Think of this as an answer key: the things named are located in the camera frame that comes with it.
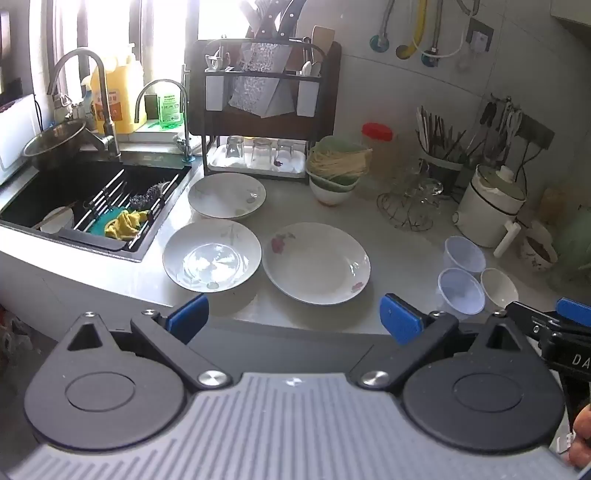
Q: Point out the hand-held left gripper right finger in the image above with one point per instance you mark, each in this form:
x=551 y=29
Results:
x=399 y=319

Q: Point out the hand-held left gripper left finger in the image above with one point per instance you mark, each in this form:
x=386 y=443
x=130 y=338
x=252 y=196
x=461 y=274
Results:
x=187 y=317

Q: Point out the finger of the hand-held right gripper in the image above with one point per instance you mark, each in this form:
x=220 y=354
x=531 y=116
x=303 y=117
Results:
x=531 y=318
x=572 y=308

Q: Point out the plain white bowl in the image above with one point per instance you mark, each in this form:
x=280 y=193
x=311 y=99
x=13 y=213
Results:
x=498 y=286

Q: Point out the white plate grey leaf print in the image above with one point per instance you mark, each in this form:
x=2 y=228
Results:
x=221 y=194
x=207 y=258

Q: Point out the translucent plastic bowl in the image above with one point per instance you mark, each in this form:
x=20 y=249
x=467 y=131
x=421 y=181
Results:
x=464 y=256
x=461 y=293

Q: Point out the white plate pink flower print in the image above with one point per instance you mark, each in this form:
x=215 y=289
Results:
x=318 y=267

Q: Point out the person's right hand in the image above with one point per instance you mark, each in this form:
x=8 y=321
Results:
x=582 y=436

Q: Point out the patterned ceramic bowl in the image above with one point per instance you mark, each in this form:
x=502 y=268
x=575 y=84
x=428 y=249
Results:
x=531 y=256

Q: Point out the yellow dish cloth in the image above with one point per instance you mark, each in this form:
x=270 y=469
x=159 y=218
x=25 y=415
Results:
x=124 y=224

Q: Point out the white electric pot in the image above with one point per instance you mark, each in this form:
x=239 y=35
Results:
x=485 y=212

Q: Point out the steel wool scrubber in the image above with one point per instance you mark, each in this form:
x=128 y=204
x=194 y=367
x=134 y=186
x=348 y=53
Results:
x=143 y=201

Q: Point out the teal cloth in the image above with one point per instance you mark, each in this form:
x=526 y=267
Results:
x=98 y=225

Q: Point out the cluster of glass cups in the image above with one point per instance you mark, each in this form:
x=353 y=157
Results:
x=418 y=184

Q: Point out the white bowl red rim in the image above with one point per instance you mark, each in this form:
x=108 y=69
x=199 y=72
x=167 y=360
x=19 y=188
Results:
x=330 y=196

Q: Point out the sink drain rack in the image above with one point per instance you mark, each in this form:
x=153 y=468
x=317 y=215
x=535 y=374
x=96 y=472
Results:
x=115 y=189

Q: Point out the chopstick holder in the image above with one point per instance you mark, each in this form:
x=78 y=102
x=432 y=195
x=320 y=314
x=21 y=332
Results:
x=441 y=175

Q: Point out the white bowl with chopsticks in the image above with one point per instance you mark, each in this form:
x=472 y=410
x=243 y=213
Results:
x=57 y=221

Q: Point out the bundle of dry noodles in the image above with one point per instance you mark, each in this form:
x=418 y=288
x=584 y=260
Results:
x=337 y=161

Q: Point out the clear drinking glass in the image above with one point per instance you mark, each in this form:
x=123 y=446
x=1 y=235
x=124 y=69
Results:
x=285 y=152
x=234 y=147
x=262 y=152

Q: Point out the white drip tray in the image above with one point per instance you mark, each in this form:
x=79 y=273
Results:
x=298 y=170

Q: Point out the green strainer basket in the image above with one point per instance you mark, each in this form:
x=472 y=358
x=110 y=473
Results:
x=344 y=144

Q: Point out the black kitchen sink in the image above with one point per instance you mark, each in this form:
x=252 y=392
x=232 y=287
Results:
x=46 y=198

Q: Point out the small steel faucet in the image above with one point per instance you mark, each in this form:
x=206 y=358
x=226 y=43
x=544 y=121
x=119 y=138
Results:
x=184 y=129

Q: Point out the red lid plastic jar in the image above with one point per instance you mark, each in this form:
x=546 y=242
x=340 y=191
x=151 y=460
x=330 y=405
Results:
x=377 y=131

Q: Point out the bundle of chopsticks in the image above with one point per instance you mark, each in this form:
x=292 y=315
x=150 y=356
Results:
x=438 y=134

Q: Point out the dark metal dish rack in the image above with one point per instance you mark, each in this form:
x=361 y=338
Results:
x=258 y=125

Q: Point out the green dish soap bottle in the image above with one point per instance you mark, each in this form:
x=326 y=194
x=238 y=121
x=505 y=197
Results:
x=168 y=108

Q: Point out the tall steel faucet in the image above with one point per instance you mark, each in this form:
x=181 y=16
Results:
x=108 y=120

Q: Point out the stainless steel bowl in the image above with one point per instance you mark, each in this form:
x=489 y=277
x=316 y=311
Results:
x=51 y=143

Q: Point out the white cutlery holder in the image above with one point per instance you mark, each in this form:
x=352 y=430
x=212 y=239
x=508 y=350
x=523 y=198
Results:
x=308 y=99
x=214 y=94

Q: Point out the yellow detergent jug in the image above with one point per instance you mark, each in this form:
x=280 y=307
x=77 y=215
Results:
x=120 y=97

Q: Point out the white appliance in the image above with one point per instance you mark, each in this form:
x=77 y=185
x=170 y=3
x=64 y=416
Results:
x=18 y=134

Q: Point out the wooden spatula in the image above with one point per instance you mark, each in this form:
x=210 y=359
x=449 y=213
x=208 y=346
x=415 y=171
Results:
x=323 y=37

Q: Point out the wall hook rail with utensils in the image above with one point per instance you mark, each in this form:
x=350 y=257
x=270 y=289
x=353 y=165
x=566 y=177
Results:
x=535 y=127

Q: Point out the wall power outlet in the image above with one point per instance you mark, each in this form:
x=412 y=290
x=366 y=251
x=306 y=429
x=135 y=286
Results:
x=480 y=39

